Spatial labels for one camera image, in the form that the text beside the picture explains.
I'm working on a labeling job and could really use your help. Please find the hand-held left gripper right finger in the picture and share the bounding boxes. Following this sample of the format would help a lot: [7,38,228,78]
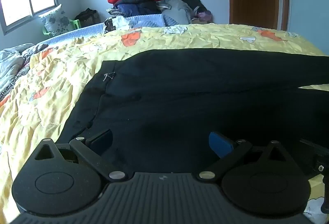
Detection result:
[195,132,295,184]

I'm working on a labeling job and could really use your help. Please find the dark bag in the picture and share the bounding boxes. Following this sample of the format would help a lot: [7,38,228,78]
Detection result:
[74,8,101,27]

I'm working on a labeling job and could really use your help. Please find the black pants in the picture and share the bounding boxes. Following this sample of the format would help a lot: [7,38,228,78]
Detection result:
[55,49,329,176]

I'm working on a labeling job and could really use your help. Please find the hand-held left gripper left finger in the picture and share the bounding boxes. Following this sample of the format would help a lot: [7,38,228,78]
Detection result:
[33,129,129,183]

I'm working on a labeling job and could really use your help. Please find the yellow floral bedsheet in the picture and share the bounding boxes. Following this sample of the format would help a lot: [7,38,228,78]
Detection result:
[0,23,329,224]

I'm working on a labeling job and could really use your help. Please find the purple bag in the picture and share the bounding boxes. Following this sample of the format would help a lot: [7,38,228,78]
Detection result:
[197,10,212,25]

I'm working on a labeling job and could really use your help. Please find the floral pillow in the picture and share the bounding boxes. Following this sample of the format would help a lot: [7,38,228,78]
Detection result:
[38,4,71,36]

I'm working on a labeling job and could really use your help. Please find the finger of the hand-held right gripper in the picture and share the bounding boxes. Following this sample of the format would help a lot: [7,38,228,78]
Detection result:
[298,138,329,179]

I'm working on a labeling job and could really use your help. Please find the grey garment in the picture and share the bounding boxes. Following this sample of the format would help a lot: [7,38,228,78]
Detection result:
[159,0,193,26]

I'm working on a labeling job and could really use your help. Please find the navy puffer jacket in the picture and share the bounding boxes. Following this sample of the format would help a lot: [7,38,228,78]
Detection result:
[113,0,162,17]

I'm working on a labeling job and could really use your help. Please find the green plastic chair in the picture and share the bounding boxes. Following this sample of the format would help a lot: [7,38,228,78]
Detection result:
[42,19,81,37]

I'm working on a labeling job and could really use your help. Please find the grey striped quilt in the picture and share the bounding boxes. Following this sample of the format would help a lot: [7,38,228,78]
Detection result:
[0,43,49,104]

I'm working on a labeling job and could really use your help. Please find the black garment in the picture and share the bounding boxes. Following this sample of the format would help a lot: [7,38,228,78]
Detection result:
[181,0,207,18]

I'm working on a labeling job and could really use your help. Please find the light blue blanket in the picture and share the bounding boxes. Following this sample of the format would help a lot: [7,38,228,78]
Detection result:
[42,14,167,46]

